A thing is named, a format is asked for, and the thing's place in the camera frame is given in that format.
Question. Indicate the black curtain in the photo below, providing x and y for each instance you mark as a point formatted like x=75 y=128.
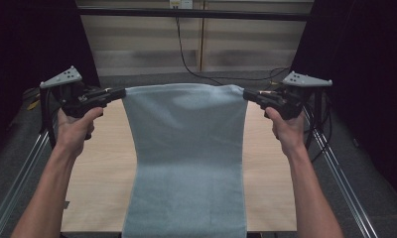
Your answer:
x=21 y=43
x=368 y=66

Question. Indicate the light blue towel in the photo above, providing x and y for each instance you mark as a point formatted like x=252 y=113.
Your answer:
x=186 y=158

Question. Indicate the black metal stand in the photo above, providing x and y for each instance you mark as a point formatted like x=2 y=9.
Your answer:
x=43 y=112
x=318 y=109

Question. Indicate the yellow floor item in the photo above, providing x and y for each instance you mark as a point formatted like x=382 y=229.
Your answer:
x=33 y=104

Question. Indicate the white wall socket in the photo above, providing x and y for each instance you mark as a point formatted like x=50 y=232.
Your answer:
x=181 y=4

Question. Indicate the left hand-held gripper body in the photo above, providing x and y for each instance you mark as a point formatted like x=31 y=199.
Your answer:
x=74 y=99

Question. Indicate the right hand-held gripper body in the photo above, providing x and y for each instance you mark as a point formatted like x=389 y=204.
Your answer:
x=289 y=102

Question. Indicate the metal floor rail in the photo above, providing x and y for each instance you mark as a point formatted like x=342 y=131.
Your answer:
x=342 y=178
x=18 y=178

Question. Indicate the person's left hand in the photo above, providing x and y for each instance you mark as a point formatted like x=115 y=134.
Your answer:
x=72 y=132

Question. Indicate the black horizontal frame bar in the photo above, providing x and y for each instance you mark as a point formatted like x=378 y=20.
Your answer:
x=186 y=14

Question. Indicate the person's right hand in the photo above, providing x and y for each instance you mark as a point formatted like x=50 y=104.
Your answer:
x=289 y=132

